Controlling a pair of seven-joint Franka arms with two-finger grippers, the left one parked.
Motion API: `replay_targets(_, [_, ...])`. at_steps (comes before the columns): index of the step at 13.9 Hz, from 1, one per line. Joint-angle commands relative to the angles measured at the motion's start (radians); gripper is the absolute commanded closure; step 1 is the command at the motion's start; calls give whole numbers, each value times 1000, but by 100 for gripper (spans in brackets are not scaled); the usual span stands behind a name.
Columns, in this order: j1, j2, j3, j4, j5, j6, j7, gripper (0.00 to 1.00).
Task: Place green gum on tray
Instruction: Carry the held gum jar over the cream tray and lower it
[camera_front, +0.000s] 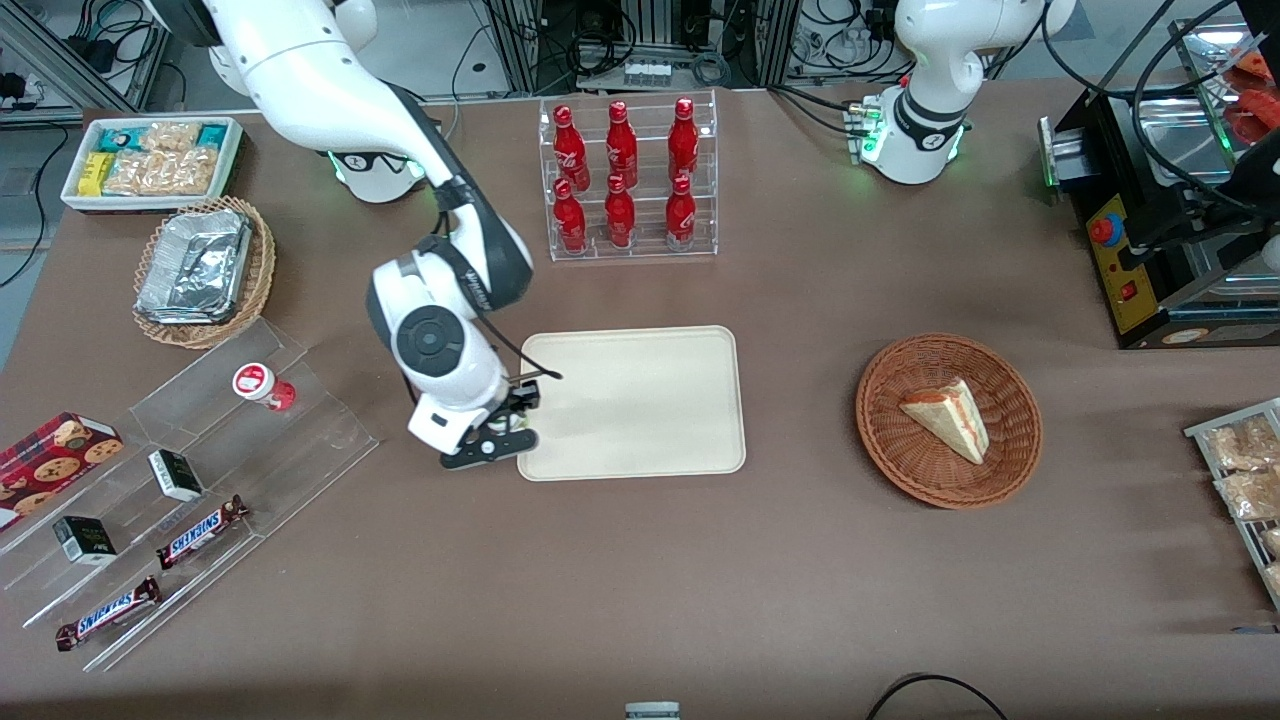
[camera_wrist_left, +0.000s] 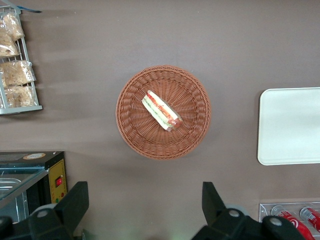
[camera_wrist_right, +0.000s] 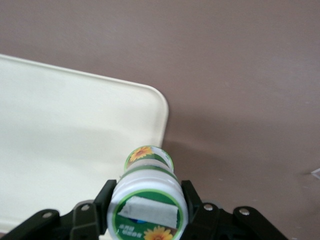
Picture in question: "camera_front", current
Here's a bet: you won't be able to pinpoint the red cola bottle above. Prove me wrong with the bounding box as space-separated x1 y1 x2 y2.
553 104 590 191
605 100 639 189
604 174 637 249
664 174 697 251
553 178 589 254
667 97 700 181

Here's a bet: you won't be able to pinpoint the red lid yogurt cup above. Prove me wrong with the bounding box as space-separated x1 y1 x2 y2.
232 362 297 412

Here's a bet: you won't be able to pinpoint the wrapped triangle sandwich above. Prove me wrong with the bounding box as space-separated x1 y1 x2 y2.
898 377 991 466

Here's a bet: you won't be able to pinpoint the black cable loop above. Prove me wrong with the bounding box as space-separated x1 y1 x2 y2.
865 673 1011 720

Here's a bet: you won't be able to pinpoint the clear cracker pack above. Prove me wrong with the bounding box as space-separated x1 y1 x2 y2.
1205 415 1280 472
1215 468 1280 522

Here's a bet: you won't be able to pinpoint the aluminium frame rack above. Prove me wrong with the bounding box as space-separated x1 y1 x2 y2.
480 0 801 93

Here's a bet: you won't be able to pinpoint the clear acrylic bottle rack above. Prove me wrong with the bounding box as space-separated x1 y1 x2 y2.
538 88 719 263

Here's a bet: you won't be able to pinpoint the beige plastic tray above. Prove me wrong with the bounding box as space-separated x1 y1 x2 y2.
517 325 747 483

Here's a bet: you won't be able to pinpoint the clear bag of crackers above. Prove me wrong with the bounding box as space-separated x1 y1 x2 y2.
140 122 204 157
103 148 219 197

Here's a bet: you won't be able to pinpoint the small black box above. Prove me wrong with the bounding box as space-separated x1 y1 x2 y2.
148 449 205 503
52 515 118 567

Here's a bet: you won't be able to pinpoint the aluminium foil containers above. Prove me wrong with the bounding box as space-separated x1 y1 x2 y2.
136 208 253 326

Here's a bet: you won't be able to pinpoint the light tan wicker basket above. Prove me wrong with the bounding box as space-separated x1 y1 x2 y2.
132 196 277 350

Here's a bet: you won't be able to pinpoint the Snickers chocolate bar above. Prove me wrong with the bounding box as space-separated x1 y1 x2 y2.
155 494 250 571
55 575 163 653

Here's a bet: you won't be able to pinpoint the clear acrylic stepped display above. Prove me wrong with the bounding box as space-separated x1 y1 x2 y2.
0 318 381 673

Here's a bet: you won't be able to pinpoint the red cookie box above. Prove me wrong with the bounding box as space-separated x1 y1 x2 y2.
0 412 126 531

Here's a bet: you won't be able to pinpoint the metal tray of crackers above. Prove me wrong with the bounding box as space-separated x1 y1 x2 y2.
1184 398 1280 611

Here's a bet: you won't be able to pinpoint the black machine with red button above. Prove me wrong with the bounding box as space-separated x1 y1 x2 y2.
1038 85 1280 351

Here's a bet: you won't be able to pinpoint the brown round wicker basket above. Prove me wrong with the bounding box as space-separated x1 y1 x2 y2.
855 333 1044 510

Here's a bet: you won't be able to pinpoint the white plastic snack bin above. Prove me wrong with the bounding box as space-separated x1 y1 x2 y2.
60 116 244 215

